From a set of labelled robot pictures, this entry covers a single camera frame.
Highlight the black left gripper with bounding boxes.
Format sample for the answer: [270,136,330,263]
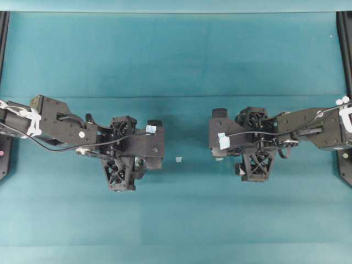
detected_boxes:
[95,116,138,192]

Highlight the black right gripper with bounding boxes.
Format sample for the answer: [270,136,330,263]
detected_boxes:
[235,107,277,182]

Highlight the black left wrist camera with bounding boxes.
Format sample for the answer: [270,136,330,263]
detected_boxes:
[125,120,164,170]

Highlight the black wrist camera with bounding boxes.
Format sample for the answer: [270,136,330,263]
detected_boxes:
[208,108,241,161]
[125,120,164,170]

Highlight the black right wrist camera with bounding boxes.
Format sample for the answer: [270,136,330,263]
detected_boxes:
[208,108,241,161]

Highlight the black right camera cable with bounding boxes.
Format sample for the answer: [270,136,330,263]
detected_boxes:
[225,103,352,138]

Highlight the black camera cable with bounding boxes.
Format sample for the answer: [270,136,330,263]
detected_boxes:
[225,103,352,138]
[26,131,155,152]

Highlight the black left camera cable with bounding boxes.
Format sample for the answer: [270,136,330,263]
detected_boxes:
[26,131,155,152]

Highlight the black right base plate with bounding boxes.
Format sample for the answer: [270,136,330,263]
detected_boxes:
[337,149,352,187]

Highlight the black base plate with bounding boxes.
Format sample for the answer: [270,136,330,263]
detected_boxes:
[0,135,12,180]
[337,149,352,187]

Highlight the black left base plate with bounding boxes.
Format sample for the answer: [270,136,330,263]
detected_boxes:
[0,135,12,180]

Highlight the black vertical frame post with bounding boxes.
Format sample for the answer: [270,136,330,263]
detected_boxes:
[336,11,351,98]

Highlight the black aluminium frame rail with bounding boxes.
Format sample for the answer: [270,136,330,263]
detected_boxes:
[0,11,10,78]

